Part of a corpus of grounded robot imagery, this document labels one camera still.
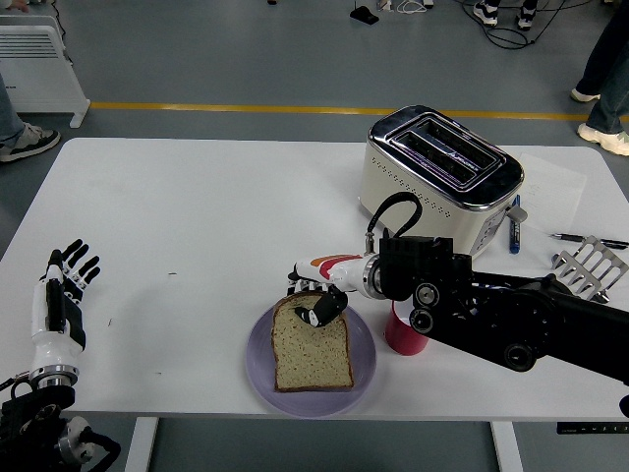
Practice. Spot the red enamel mug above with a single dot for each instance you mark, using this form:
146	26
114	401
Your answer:
400	339

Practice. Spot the black floor device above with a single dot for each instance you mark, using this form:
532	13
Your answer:
364	16

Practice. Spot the person in white shoes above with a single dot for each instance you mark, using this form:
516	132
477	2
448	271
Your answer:
607	74

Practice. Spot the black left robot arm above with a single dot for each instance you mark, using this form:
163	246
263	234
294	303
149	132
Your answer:
34	413

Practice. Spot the bread slice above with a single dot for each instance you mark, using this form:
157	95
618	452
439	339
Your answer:
312	359

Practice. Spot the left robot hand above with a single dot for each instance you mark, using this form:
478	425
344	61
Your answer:
41	319

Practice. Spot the blue marker pen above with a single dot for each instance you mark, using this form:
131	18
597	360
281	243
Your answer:
514	236

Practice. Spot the person in dark shoes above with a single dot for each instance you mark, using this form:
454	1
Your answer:
485	12

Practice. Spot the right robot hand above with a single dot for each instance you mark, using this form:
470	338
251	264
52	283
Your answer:
339	270

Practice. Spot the purple plate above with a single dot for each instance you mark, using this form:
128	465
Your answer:
260	364

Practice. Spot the metal toast rack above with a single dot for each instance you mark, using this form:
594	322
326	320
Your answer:
589	260

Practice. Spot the white paper sheet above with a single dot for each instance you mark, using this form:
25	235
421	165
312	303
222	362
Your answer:
555	196

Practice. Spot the cream toaster with chrome lid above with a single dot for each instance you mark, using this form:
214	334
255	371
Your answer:
417	172

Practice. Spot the person in grey sneakers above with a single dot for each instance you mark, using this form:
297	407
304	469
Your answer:
29	142

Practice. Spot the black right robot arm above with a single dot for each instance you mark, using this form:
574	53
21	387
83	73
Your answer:
491	319

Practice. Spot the black table control panel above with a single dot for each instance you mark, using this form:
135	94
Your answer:
589	428

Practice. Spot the white panel heater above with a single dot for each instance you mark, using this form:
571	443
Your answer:
39	74

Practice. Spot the black pen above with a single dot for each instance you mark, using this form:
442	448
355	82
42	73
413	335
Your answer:
575	237

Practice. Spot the white table leg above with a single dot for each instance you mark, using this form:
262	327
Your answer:
508	450
140	447

